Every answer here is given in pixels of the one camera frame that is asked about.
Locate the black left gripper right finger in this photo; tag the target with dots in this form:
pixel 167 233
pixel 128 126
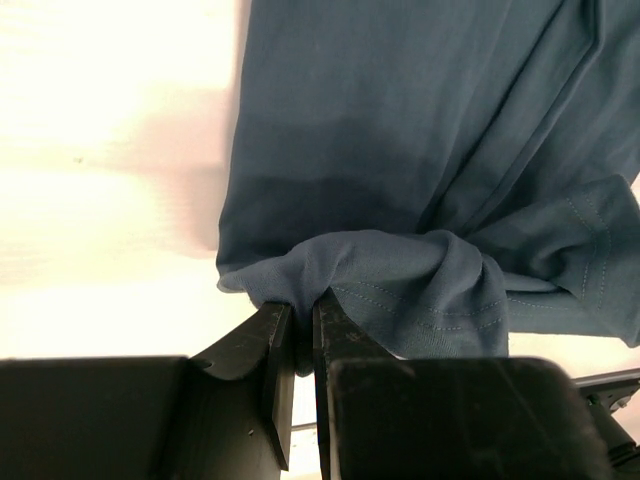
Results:
pixel 380 417

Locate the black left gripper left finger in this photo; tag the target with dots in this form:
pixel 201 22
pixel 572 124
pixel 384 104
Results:
pixel 224 413

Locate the teal blue t shirt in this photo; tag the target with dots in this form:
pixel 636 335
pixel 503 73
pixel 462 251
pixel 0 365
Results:
pixel 454 171

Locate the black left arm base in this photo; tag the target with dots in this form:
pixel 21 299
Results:
pixel 604 398

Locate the metal front table rail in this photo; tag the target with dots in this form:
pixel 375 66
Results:
pixel 630 375

